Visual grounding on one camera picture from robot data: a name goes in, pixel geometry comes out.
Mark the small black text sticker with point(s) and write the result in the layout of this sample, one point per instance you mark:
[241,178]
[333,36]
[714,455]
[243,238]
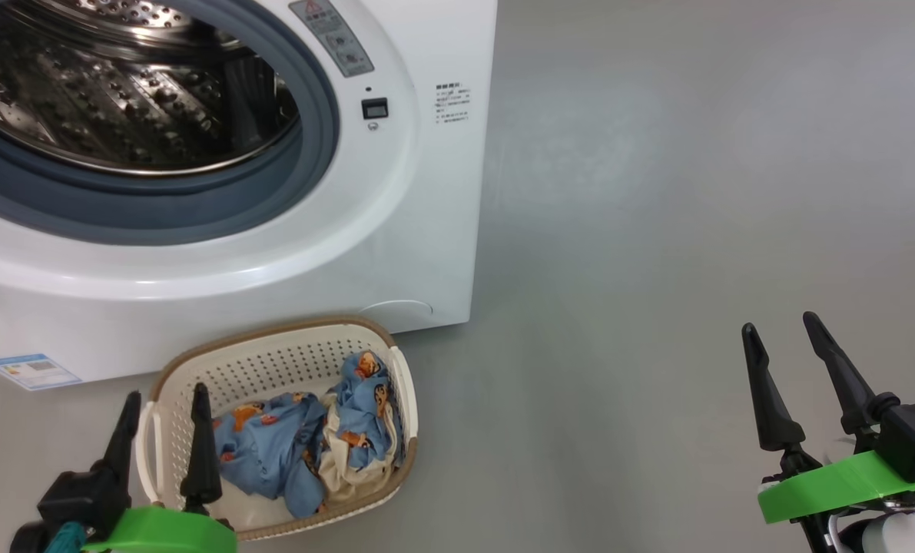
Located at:
[452,104]

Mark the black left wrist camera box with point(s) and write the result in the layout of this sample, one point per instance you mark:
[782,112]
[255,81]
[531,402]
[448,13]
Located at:
[81,499]

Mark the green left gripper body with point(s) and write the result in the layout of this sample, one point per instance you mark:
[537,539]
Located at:
[165,531]

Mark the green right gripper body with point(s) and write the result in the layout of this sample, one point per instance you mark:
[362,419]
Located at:
[833,488]

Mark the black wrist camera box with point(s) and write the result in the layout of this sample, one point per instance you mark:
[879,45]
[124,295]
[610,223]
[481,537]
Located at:
[914,438]
[81,499]

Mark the white front-load washing machine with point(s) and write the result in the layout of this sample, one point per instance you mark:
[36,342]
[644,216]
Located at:
[396,230]

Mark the grey warning label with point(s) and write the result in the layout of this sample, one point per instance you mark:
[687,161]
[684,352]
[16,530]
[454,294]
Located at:
[333,38]

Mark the round filter cover flap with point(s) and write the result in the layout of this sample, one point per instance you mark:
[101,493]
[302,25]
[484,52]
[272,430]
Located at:
[396,315]

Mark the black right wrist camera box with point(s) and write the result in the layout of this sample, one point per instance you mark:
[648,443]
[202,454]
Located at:
[914,438]

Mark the black door latch socket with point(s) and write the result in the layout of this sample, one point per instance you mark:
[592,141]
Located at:
[375,108]

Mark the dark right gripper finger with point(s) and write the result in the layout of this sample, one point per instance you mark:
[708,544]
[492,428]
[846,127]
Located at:
[772,407]
[845,384]

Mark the blue energy label sticker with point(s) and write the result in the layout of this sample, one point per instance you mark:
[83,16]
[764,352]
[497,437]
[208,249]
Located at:
[33,372]

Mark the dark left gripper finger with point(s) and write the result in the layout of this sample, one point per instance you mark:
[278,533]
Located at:
[201,461]
[123,438]

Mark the cream perforated laundry basket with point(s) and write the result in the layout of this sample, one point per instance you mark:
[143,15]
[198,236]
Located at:
[273,361]

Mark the stainless steel washing machine drum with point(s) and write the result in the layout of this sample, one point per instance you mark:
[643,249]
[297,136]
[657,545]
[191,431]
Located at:
[104,100]

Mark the grey rubber door gasket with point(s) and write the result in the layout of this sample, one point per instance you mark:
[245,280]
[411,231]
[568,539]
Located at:
[196,200]

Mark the blue garment with orange print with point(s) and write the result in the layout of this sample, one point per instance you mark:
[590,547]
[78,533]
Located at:
[269,453]

